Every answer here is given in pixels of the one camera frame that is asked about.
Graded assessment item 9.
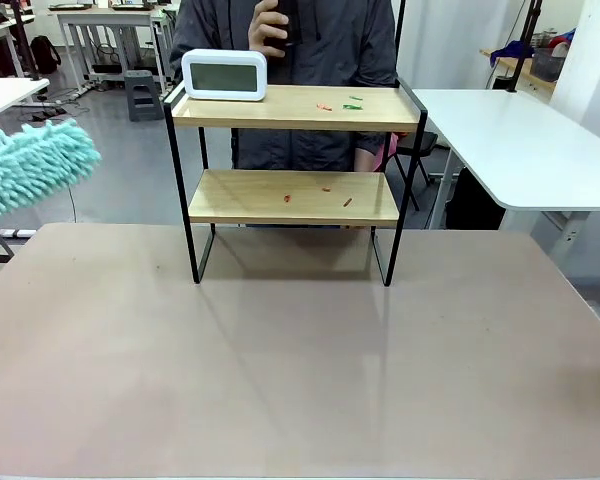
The white digital alarm clock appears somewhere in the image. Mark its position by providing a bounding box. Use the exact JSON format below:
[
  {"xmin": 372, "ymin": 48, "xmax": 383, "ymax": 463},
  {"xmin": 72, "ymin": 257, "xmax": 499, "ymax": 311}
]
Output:
[{"xmin": 180, "ymin": 48, "xmax": 269, "ymax": 103}]

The teal microfiber duster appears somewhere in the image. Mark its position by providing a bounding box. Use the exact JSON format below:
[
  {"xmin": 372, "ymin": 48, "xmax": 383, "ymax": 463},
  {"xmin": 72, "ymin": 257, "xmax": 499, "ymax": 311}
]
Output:
[{"xmin": 0, "ymin": 118, "xmax": 103, "ymax": 227}]

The person's left forearm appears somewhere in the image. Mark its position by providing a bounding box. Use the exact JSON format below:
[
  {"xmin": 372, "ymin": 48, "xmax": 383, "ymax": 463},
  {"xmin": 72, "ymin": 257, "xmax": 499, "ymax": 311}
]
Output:
[{"xmin": 354, "ymin": 146, "xmax": 386, "ymax": 174}]

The two-tier wooden metal shelf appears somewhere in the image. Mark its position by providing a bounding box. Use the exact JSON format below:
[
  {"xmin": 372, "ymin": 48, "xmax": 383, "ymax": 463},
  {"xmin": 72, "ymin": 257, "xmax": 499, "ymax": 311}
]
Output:
[{"xmin": 163, "ymin": 77, "xmax": 428, "ymax": 287}]

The person's right hand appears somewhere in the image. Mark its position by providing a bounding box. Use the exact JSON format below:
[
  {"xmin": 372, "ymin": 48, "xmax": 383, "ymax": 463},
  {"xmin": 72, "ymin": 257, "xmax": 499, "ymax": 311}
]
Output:
[{"xmin": 247, "ymin": 0, "xmax": 292, "ymax": 59}]

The large white table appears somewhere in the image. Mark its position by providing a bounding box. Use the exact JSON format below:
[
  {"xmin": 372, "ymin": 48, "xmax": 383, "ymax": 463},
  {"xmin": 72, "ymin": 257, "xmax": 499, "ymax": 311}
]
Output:
[{"xmin": 410, "ymin": 88, "xmax": 600, "ymax": 231}]

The wooden side table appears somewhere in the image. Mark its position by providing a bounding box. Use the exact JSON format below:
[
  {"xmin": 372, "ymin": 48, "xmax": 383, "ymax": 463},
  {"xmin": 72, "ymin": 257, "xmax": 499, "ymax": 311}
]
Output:
[{"xmin": 479, "ymin": 47, "xmax": 557, "ymax": 94}]

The black stand pole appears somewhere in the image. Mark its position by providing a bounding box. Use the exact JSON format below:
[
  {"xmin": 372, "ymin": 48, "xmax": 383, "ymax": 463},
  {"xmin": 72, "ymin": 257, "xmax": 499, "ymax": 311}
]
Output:
[{"xmin": 507, "ymin": 0, "xmax": 544, "ymax": 94}]

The blue cloth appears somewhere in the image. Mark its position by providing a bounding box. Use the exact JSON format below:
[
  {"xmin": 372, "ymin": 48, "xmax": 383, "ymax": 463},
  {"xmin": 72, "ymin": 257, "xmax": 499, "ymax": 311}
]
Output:
[{"xmin": 489, "ymin": 39, "xmax": 537, "ymax": 67}]

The black folding chair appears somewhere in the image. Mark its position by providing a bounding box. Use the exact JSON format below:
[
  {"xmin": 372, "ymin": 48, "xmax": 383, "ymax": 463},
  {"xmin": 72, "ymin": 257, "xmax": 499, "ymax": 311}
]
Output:
[{"xmin": 389, "ymin": 131, "xmax": 439, "ymax": 212}]

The person in grey jacket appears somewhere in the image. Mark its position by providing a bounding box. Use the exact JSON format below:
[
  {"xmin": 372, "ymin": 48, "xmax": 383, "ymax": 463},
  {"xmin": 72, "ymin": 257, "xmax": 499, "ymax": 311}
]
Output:
[{"xmin": 168, "ymin": 0, "xmax": 401, "ymax": 172}]

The grey plastic step stool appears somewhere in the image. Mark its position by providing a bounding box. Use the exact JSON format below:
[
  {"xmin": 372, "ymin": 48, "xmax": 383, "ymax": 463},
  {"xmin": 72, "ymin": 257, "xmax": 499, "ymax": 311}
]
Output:
[{"xmin": 124, "ymin": 69, "xmax": 166, "ymax": 123}]

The wooden top white desk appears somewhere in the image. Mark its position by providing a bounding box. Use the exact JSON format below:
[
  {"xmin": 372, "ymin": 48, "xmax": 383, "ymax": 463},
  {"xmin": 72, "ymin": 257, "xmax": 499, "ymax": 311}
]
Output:
[{"xmin": 48, "ymin": 3, "xmax": 157, "ymax": 96}]

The black backpack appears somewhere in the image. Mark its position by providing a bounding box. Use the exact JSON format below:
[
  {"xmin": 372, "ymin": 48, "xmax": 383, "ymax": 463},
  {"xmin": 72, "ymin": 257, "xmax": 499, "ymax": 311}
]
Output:
[{"xmin": 29, "ymin": 35, "xmax": 62, "ymax": 76}]

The black pole with clamp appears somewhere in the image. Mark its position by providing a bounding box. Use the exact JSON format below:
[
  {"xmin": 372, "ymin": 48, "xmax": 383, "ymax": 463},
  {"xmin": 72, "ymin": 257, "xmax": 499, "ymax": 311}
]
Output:
[{"xmin": 9, "ymin": 0, "xmax": 50, "ymax": 84}]

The small white table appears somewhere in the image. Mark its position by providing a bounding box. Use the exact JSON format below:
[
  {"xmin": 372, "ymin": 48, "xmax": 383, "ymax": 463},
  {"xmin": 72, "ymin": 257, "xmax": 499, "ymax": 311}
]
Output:
[{"xmin": 0, "ymin": 77, "xmax": 51, "ymax": 127}]

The grey wire basket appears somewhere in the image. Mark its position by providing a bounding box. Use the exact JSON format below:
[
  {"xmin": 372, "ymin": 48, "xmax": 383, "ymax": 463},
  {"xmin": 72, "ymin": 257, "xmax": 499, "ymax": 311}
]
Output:
[{"xmin": 531, "ymin": 46, "xmax": 567, "ymax": 82}]

